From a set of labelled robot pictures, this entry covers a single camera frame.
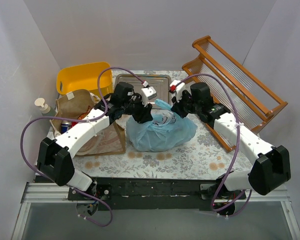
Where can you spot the light blue plastic bag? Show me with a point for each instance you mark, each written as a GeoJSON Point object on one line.
{"type": "Point", "coordinates": [161, 134]}

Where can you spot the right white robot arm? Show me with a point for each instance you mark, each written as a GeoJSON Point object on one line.
{"type": "Point", "coordinates": [270, 164]}

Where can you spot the aluminium frame rail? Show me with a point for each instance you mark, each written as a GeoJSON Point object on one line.
{"type": "Point", "coordinates": [52, 193]}

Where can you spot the blue drink can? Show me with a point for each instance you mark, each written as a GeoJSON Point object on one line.
{"type": "Point", "coordinates": [65, 126]}

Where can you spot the orange wooden rack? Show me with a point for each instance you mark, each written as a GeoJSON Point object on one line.
{"type": "Point", "coordinates": [229, 81]}

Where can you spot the floral table mat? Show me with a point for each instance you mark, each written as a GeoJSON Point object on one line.
{"type": "Point", "coordinates": [201, 158]}

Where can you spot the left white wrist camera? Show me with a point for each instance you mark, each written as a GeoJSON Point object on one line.
{"type": "Point", "coordinates": [147, 93]}

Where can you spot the yellow plastic basket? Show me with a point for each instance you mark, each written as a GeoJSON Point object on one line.
{"type": "Point", "coordinates": [85, 76]}

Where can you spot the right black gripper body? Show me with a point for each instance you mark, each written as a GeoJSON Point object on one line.
{"type": "Point", "coordinates": [179, 109]}

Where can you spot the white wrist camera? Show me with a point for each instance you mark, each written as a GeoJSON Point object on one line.
{"type": "Point", "coordinates": [147, 93]}
{"type": "Point", "coordinates": [176, 89]}

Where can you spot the green pump bottle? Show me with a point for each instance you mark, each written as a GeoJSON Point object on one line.
{"type": "Point", "coordinates": [44, 108]}

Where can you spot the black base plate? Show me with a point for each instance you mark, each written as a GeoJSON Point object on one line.
{"type": "Point", "coordinates": [155, 193]}

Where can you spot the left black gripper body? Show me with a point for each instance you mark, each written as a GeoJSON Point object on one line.
{"type": "Point", "coordinates": [142, 113]}

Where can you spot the brown burlap tote bag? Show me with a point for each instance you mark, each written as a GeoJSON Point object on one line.
{"type": "Point", "coordinates": [110, 141]}

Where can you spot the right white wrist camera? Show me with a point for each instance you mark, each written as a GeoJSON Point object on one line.
{"type": "Point", "coordinates": [176, 89]}

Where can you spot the red snack packet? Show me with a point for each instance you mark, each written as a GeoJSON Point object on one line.
{"type": "Point", "coordinates": [82, 116]}

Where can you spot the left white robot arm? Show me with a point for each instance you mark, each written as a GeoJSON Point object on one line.
{"type": "Point", "coordinates": [55, 155]}

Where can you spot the silver metal tray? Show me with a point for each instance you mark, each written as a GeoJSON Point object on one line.
{"type": "Point", "coordinates": [161, 84]}

